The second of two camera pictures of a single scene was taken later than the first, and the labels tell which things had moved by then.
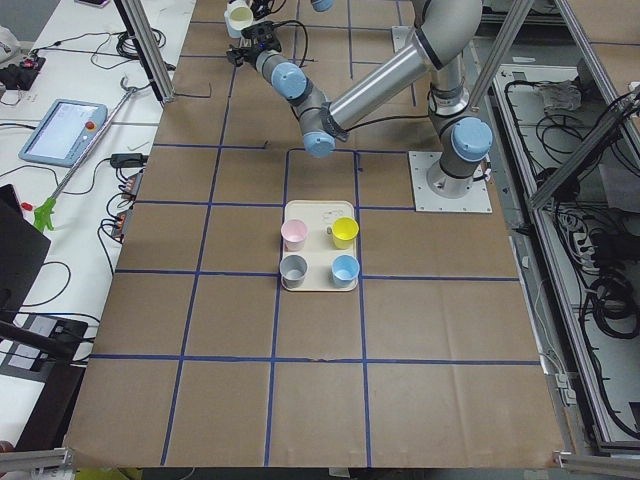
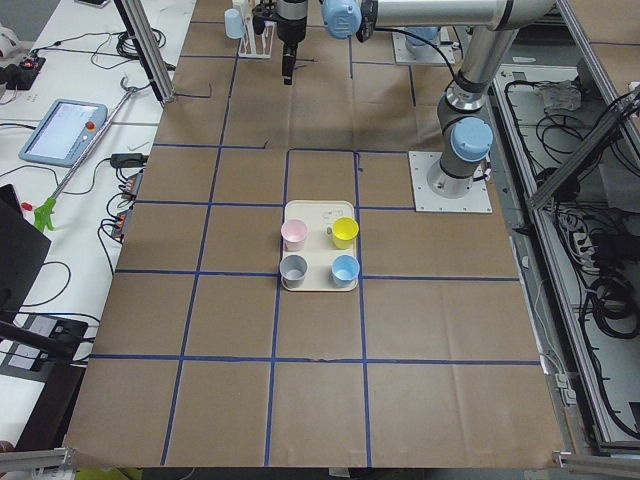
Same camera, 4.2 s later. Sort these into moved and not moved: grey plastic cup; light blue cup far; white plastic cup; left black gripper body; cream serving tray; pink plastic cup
Moved: white plastic cup; left black gripper body
Not moved: grey plastic cup; light blue cup far; pink plastic cup; cream serving tray
